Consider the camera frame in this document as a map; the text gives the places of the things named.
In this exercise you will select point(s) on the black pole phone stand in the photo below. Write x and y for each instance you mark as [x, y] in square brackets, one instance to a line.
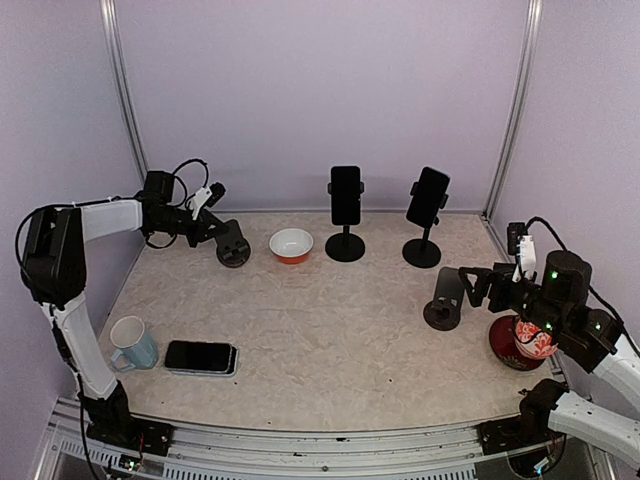
[422, 252]
[345, 247]

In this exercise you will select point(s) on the dark red saucer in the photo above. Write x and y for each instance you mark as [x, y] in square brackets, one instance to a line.
[503, 344]

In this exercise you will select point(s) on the orange white bowl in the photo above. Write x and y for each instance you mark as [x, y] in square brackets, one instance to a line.
[291, 246]

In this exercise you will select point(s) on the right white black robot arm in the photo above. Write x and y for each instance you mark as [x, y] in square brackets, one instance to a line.
[595, 339]

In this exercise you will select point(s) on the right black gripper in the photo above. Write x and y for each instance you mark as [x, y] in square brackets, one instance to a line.
[484, 275]

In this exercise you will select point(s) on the red patterned bowl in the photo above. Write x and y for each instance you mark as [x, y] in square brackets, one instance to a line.
[532, 342]

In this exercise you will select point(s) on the left aluminium frame post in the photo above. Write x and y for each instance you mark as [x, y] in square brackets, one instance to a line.
[109, 17]

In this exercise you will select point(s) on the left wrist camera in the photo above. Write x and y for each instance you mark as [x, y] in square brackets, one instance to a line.
[206, 196]

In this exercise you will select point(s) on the aluminium frame post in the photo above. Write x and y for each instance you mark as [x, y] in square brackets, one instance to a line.
[109, 17]
[517, 108]

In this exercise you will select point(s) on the black teal phone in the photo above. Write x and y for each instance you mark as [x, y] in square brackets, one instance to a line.
[345, 189]

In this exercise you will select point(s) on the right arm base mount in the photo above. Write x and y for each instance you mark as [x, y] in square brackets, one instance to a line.
[530, 426]

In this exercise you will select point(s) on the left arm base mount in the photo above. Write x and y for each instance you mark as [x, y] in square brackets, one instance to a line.
[130, 432]

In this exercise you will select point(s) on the right aluminium frame post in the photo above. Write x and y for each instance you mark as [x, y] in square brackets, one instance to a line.
[517, 108]

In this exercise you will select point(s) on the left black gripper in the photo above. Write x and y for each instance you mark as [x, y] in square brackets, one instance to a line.
[202, 230]

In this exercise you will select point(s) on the light blue mug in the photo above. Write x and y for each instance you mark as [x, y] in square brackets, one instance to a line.
[134, 346]

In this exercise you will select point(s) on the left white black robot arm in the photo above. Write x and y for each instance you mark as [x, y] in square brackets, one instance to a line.
[50, 251]

